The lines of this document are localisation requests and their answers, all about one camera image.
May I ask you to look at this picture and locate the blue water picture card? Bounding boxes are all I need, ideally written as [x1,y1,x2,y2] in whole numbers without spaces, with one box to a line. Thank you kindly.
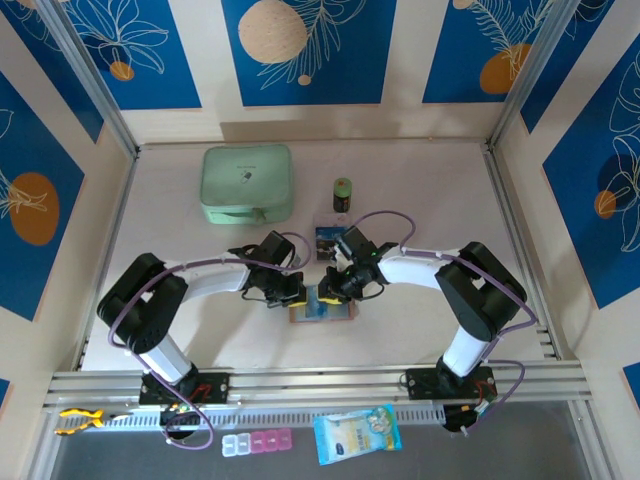
[298,285,352,321]

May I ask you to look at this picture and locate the pink card holder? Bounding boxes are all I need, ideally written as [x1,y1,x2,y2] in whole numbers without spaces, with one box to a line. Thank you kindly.
[288,285,360,325]

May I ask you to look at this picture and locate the pale pink white card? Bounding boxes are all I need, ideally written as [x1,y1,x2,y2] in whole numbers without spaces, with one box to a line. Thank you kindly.
[313,212,350,230]

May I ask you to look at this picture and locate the dark bottle with green lid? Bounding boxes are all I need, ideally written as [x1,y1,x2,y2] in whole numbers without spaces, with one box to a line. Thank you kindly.
[332,177,354,215]

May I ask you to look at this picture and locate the mint green zip pouch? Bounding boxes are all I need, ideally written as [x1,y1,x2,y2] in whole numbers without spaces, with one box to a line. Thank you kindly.
[200,144,293,226]

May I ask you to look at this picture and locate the blue wet wipes packet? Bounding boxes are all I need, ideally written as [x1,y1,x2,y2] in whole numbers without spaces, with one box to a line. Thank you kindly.
[313,403,403,467]

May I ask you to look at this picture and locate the white pink pill organizer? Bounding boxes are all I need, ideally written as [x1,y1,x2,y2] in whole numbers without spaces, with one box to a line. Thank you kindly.
[221,427,293,457]

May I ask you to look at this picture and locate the aluminium mounting rail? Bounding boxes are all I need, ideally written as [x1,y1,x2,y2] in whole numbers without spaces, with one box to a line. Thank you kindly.
[42,360,596,414]

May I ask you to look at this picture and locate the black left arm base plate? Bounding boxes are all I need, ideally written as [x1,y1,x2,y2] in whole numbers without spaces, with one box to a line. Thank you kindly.
[138,370,231,406]

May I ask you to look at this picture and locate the grey slotted cable duct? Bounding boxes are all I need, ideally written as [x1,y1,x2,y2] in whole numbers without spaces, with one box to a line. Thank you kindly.
[52,404,446,434]

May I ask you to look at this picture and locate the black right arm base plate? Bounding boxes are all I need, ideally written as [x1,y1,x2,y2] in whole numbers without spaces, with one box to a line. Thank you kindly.
[405,366,497,401]

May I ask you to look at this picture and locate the aluminium table side rail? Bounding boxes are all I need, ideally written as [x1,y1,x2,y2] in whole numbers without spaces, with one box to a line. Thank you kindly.
[484,144,569,361]
[72,149,141,372]

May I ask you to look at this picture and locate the yellow handled pliers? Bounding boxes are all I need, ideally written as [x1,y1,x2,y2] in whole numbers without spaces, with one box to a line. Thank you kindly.
[54,407,134,436]

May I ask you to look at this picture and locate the aluminium corner post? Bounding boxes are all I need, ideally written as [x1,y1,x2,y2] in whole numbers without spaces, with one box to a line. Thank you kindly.
[37,0,140,157]
[489,0,596,149]

